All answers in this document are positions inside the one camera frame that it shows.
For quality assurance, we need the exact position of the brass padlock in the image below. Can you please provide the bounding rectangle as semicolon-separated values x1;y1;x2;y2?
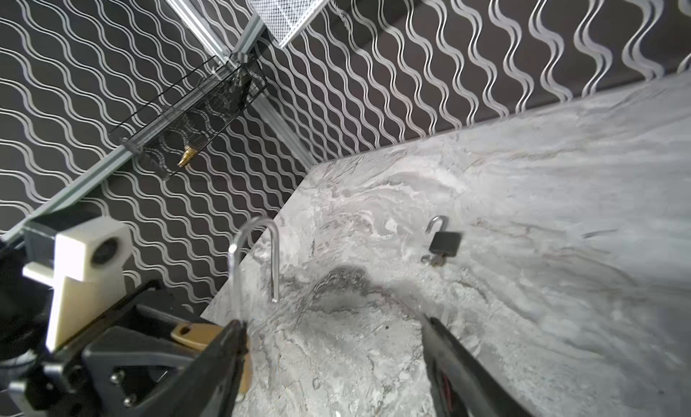
169;215;282;396

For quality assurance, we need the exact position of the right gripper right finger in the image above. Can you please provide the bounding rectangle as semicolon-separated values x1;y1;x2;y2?
420;315;531;416

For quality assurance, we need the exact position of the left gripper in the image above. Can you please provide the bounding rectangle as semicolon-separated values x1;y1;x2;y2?
1;244;216;416

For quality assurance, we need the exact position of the black wire wall basket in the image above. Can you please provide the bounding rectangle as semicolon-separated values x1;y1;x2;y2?
109;53;266;180

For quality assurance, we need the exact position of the white mesh wall basket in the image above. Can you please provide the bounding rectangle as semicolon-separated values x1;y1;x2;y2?
246;0;331;48

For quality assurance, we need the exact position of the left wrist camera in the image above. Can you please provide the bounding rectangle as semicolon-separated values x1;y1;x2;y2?
23;216;133;352

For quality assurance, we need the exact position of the small black padlock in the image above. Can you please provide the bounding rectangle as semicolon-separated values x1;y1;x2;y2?
426;215;462;258

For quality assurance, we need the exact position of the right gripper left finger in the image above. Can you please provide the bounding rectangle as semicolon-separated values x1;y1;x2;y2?
143;320;250;416

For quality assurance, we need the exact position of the small silver key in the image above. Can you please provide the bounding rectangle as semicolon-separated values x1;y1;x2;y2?
420;254;446;268

